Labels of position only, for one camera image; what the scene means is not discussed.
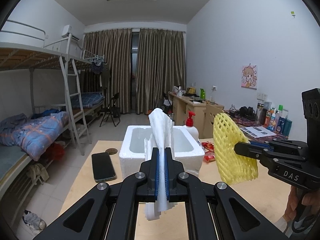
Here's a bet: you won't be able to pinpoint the teal blue box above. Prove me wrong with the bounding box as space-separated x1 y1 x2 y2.
282 119 292 137

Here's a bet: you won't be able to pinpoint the black folding chair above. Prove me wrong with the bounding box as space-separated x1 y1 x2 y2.
99 92 120 127

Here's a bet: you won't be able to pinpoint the black headphones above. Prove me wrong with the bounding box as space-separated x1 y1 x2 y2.
239 106 256 121

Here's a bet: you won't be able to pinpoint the brown curtain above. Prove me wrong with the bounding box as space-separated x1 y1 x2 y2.
136 29 185 114
84 29 132 114

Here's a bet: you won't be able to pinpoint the white foam box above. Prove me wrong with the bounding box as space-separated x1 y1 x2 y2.
119 125 205 181

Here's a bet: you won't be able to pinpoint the patterned table cloth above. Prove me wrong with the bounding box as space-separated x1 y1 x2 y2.
224 110 288 142

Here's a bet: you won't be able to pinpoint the printed paper sheet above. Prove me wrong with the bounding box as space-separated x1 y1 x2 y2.
240 126 276 138

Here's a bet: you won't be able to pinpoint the left brown curtain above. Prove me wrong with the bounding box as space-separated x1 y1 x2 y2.
84 29 132 114

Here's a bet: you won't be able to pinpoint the white metal bunk bed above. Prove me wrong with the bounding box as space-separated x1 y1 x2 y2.
1 36 104 195

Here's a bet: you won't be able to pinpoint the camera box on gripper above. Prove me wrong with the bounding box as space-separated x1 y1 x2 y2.
302 88 319 157

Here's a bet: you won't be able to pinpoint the person's right hand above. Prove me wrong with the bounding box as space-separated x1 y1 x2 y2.
282 186 320 227

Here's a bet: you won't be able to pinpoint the right brown curtain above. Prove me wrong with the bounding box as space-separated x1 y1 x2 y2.
136 29 185 114

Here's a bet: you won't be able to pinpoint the white air conditioner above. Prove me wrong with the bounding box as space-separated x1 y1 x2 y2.
62 24 80 42

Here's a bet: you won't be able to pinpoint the yellow foam fruit net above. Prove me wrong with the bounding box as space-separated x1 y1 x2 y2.
213 113 258 185

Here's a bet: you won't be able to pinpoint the white cloth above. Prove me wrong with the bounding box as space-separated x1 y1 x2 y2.
144 108 176 220

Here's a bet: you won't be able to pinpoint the red snack packet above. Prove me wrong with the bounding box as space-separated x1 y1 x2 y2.
203 154 215 162

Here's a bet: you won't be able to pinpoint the orange snack packet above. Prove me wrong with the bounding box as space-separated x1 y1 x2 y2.
201 141 214 152

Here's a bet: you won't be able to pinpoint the light wooden desk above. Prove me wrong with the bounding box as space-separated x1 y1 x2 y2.
167 91 225 127

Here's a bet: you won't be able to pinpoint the black smartphone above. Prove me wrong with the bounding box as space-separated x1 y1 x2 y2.
91 152 117 183

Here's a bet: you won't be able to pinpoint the cartoon girl wall picture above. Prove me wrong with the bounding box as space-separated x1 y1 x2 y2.
241 64 258 89

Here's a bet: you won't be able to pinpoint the blue plaid quilt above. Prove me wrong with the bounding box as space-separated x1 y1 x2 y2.
1 112 69 161

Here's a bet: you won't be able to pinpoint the steel thermos flask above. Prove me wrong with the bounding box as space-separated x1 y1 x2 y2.
255 102 264 124

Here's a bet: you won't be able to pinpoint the white lotion pump bottle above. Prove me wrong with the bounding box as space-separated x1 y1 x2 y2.
184 111 199 142

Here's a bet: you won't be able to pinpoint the wooden smiley chair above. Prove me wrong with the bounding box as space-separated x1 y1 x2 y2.
202 104 224 139

